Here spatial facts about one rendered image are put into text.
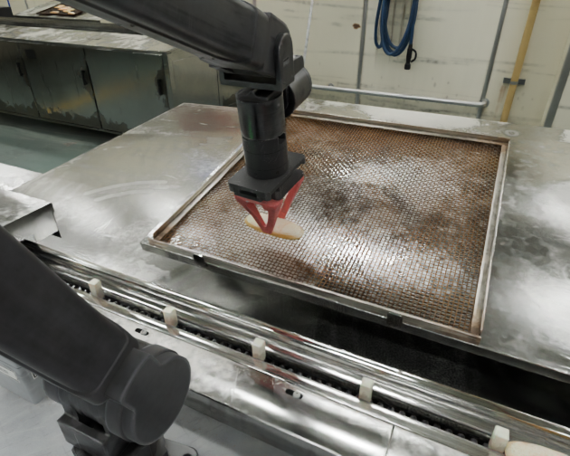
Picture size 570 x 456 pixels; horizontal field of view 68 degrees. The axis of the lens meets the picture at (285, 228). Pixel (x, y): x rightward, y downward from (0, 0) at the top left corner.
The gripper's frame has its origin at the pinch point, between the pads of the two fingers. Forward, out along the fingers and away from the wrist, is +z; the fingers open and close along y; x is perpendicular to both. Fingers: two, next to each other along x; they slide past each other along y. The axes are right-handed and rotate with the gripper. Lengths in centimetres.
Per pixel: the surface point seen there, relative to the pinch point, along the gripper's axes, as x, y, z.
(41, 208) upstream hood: 39.7, -12.2, 1.7
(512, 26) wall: -1, 350, 63
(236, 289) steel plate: 5.3, -5.2, 12.4
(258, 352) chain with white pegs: -7.2, -16.8, 6.4
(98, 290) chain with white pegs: 20.4, -18.7, 6.7
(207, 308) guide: 3.2, -13.9, 6.7
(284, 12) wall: 195, 336, 59
